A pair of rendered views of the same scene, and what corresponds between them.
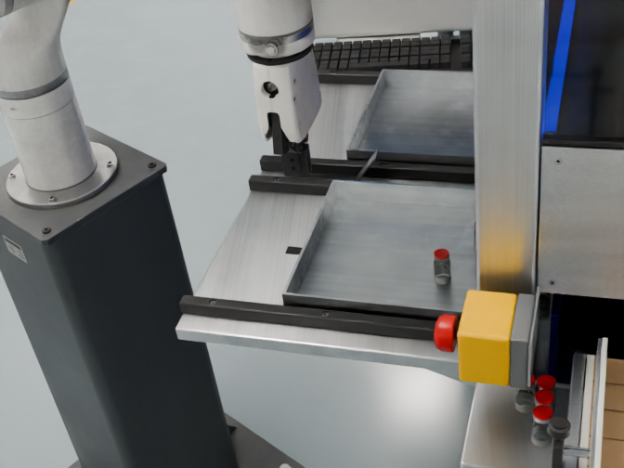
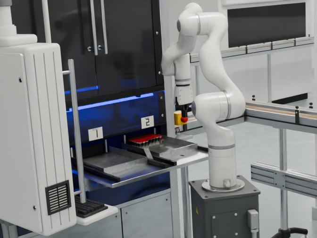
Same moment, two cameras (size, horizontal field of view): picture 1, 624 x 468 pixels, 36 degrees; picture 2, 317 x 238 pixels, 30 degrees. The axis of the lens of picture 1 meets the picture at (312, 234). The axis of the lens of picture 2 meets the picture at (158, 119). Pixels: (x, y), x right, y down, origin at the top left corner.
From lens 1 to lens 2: 3.95 m
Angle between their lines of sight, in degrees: 123
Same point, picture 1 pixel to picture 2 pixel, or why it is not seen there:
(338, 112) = (127, 173)
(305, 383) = not seen: outside the picture
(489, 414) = (181, 137)
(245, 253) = (193, 157)
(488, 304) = (177, 112)
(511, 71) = not seen: hidden behind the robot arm
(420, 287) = (167, 147)
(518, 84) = not seen: hidden behind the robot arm
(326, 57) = (88, 204)
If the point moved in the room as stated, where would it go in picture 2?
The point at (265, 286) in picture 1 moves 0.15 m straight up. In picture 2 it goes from (196, 152) to (195, 125)
